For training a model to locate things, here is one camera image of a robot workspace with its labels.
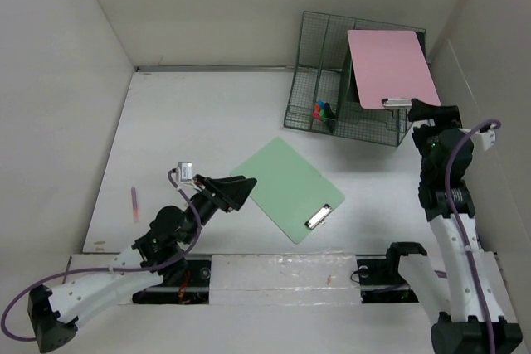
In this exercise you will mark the black clipboard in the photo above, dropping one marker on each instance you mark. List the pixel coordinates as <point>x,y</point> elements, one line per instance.
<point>421,37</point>

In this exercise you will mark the green wire desk organizer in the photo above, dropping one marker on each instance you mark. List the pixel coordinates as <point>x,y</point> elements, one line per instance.
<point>324,72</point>

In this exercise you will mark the pink pen on wall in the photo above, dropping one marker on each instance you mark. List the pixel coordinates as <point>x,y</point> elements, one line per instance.
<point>135,205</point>

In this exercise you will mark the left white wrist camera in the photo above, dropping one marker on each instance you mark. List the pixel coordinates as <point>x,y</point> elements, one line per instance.
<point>184,172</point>

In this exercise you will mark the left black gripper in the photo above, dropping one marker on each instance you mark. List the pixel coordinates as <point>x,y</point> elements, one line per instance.
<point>226,192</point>

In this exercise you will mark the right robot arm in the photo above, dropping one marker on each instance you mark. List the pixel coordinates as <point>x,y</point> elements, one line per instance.
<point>464,314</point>

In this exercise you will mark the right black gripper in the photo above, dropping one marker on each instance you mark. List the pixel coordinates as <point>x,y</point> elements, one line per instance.
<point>449,114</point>

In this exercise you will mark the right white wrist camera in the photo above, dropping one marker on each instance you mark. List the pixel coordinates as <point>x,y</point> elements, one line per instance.
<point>485,138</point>

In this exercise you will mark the pink clipboard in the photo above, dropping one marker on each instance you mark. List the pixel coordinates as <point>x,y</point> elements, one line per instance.
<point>392,68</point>

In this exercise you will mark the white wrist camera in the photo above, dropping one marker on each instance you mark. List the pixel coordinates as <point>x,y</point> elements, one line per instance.
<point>184,172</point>
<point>485,138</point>

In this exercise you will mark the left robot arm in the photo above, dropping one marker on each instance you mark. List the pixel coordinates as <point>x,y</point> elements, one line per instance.
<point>158,257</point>

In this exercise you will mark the green clipboard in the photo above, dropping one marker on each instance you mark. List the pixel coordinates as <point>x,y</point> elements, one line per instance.
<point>293,193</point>

